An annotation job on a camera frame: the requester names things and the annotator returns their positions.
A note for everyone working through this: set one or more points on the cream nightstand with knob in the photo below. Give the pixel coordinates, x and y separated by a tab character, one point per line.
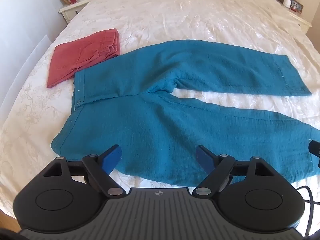
72	11

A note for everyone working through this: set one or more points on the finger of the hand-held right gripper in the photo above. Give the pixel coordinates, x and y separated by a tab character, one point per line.
315	148

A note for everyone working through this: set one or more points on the folded red pants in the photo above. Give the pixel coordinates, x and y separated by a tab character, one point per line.
80	55

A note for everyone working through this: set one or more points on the white cylinder speaker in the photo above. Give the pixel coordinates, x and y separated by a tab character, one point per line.
287	2

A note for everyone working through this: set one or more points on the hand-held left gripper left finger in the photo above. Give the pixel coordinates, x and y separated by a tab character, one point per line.
113	156

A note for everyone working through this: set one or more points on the teal pants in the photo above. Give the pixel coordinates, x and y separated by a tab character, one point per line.
150	117

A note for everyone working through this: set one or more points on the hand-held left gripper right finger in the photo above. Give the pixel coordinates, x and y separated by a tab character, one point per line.
203	157

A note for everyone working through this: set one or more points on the dark picture frame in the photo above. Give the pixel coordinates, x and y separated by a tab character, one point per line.
297	5

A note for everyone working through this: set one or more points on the bed with cream bedspread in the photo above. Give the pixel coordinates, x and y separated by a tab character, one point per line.
175	15

